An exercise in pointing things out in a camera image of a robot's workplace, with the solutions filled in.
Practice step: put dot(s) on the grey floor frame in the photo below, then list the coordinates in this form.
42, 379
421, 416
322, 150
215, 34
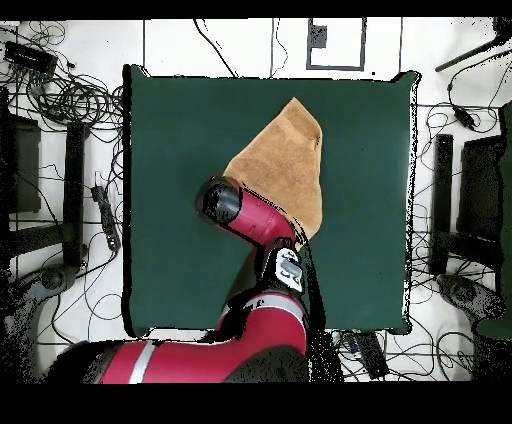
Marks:
363, 44

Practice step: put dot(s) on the tan terry towel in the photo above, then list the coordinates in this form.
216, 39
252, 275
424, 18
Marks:
284, 164

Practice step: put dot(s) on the black square block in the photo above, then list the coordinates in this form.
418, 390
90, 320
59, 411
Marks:
24, 168
480, 188

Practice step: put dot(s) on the grey wheeled base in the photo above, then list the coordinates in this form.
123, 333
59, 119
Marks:
54, 278
464, 292

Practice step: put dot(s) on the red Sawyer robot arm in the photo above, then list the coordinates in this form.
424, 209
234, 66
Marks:
260, 220

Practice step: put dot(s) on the black stand bar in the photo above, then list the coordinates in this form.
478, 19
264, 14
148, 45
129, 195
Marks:
74, 192
442, 192

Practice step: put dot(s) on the black power adapter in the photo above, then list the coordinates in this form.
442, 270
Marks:
464, 118

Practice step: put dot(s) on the dark green table cloth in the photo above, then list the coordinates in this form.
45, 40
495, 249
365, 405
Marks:
360, 200

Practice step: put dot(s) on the black tripod rod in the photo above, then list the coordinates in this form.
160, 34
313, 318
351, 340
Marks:
464, 56

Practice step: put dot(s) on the black electronics box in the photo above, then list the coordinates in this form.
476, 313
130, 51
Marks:
30, 58

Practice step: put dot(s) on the black power strip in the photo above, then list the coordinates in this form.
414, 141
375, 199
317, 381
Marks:
107, 218
372, 356

